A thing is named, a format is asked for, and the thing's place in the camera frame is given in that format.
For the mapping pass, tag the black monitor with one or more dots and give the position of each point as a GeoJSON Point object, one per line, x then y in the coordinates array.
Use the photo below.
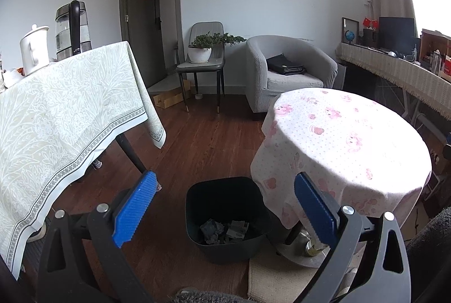
{"type": "Point", "coordinates": [396, 33]}

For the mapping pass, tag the open brown cardboard box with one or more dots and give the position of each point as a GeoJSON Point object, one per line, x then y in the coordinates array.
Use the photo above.
{"type": "Point", "coordinates": [435, 42]}

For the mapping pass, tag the dark wooden table leg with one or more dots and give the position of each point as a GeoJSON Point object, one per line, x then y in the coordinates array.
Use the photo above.
{"type": "Point", "coordinates": [130, 151]}

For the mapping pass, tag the small red flags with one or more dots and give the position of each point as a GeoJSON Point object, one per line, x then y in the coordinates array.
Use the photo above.
{"type": "Point", "coordinates": [370, 23]}

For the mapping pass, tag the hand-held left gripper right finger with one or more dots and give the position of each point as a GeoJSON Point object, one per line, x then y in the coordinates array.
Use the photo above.
{"type": "Point", "coordinates": [313, 208]}

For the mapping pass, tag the glass electric kettle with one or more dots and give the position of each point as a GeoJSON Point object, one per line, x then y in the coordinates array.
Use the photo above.
{"type": "Point", "coordinates": [65, 31]}

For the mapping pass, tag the white jug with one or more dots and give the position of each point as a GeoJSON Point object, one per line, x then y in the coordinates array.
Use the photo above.
{"type": "Point", "coordinates": [33, 49]}

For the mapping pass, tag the flat cardboard box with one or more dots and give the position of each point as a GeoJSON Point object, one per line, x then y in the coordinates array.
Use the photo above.
{"type": "Point", "coordinates": [169, 99]}

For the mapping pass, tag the dark speaker box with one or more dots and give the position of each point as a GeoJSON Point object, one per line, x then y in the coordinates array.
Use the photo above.
{"type": "Point", "coordinates": [369, 37]}

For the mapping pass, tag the dark picture frame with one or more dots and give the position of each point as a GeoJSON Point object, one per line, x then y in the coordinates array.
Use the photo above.
{"type": "Point", "coordinates": [350, 24]}

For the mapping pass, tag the grey fleece clothing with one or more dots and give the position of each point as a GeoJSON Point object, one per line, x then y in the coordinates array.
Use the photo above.
{"type": "Point", "coordinates": [430, 253]}

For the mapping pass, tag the grey armchair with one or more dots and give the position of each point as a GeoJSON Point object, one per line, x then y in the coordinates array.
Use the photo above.
{"type": "Point", "coordinates": [257, 77]}

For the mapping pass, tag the grey dining chair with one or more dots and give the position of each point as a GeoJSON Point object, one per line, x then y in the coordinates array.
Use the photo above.
{"type": "Point", "coordinates": [201, 67]}

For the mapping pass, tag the round table pink cloth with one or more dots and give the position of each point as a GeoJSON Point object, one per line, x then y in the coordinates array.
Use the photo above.
{"type": "Point", "coordinates": [338, 148]}

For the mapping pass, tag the dark shoe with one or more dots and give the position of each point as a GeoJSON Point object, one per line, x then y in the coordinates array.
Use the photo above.
{"type": "Point", "coordinates": [36, 233]}

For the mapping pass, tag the side desk with fringe cloth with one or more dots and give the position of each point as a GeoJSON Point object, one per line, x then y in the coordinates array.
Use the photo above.
{"type": "Point", "coordinates": [387, 68]}

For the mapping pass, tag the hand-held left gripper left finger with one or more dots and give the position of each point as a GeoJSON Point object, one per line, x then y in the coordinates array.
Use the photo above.
{"type": "Point", "coordinates": [135, 208]}

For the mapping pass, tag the black bag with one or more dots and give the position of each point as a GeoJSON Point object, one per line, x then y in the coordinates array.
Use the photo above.
{"type": "Point", "coordinates": [282, 64]}

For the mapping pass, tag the potted plant in white pot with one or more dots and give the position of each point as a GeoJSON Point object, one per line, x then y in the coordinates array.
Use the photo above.
{"type": "Point", "coordinates": [199, 54]}

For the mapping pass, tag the grey door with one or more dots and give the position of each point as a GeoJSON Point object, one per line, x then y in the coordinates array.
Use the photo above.
{"type": "Point", "coordinates": [141, 42]}

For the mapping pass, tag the metal table base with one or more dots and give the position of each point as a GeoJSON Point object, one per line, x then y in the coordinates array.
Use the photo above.
{"type": "Point", "coordinates": [299, 255]}

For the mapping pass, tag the black trash bin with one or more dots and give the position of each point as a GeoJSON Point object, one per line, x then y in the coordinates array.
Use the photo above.
{"type": "Point", "coordinates": [225, 197]}

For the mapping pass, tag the beige floor mat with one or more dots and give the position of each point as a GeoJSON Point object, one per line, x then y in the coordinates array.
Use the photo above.
{"type": "Point", "coordinates": [274, 274]}

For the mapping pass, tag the small blue globe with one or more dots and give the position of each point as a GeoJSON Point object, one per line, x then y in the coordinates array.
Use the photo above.
{"type": "Point", "coordinates": [350, 36]}

